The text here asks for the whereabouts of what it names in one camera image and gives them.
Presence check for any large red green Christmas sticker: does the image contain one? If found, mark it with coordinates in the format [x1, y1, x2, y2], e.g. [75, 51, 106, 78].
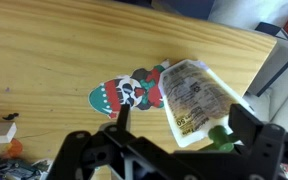
[88, 59, 172, 120]

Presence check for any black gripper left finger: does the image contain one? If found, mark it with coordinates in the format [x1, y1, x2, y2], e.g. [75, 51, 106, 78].
[47, 103, 172, 180]

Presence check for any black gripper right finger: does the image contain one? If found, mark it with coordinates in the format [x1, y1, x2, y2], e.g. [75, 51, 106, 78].
[228, 103, 288, 180]

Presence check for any navy blue box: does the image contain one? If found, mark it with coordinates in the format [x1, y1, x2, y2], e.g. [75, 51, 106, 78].
[246, 21, 288, 98]

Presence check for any blue rug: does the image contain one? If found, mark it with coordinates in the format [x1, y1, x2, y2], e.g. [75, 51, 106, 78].
[113, 0, 216, 21]

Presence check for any white leather sofa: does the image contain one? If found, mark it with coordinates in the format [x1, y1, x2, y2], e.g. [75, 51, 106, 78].
[206, 0, 288, 134]

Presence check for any tree sticker with grey square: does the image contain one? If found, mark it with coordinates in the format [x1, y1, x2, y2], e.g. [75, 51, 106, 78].
[31, 158, 54, 175]

